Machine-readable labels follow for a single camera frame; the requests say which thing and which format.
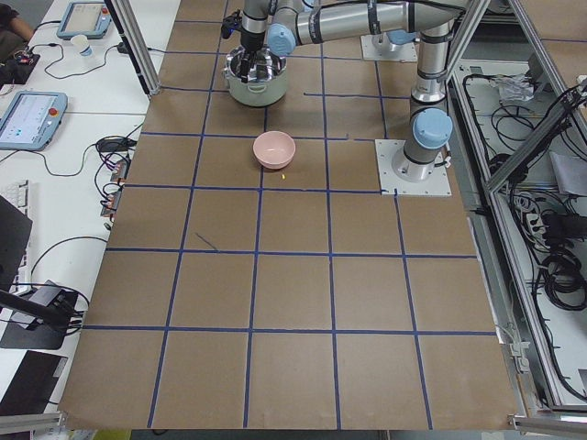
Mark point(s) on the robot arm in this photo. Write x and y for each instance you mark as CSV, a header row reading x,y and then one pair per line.
x,y
282,26

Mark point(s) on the black power adapter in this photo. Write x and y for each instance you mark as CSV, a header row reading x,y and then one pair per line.
x,y
115,144

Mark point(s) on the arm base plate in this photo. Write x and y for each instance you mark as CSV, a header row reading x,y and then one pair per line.
x,y
400,176
380,48

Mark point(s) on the aluminium frame post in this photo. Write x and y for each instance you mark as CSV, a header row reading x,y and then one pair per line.
x,y
128,29

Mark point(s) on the pale green electric pot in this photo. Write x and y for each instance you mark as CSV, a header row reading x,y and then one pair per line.
x,y
267,78

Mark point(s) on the white keyboard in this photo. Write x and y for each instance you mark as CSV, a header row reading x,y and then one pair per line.
x,y
17,193

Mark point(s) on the crumpled paper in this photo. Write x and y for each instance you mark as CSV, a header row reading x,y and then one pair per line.
x,y
517,88

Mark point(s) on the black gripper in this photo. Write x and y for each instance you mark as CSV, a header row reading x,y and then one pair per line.
x,y
251,41

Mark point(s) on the blue teach pendant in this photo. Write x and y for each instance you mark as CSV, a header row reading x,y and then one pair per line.
x,y
89,18
31,120

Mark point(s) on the paper cup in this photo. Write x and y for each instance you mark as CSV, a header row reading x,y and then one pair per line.
x,y
82,45

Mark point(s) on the pink bowl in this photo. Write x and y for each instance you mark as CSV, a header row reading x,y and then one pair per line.
x,y
274,150

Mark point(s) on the black camera stand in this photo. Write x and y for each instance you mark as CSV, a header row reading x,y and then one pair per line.
x,y
33,325

